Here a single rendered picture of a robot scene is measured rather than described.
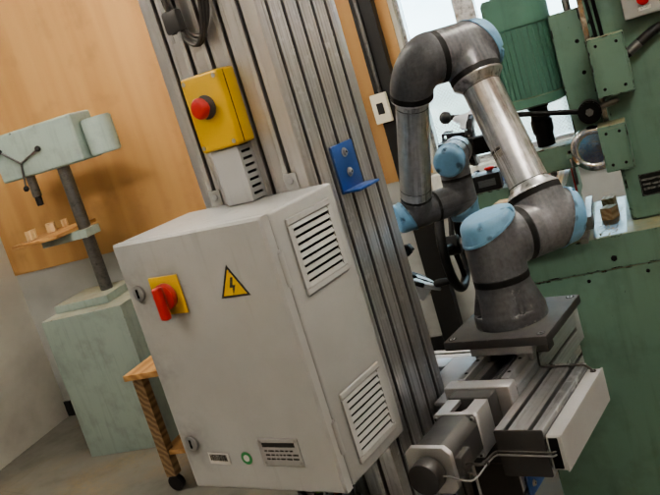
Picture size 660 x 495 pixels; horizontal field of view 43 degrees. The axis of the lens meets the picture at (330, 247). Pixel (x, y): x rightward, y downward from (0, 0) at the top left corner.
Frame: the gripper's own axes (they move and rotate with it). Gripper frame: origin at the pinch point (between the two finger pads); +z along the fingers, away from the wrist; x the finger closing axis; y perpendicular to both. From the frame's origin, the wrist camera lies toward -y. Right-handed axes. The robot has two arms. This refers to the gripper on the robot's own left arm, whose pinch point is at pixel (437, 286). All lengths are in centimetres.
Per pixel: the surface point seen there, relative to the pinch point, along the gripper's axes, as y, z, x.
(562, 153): -48, 24, -1
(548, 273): -18.3, 30.3, 15.8
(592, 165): -48, 33, 9
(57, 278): 104, -220, -123
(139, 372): 78, -106, -22
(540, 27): -80, 9, 3
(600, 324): -9, 47, 15
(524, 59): -71, 7, 6
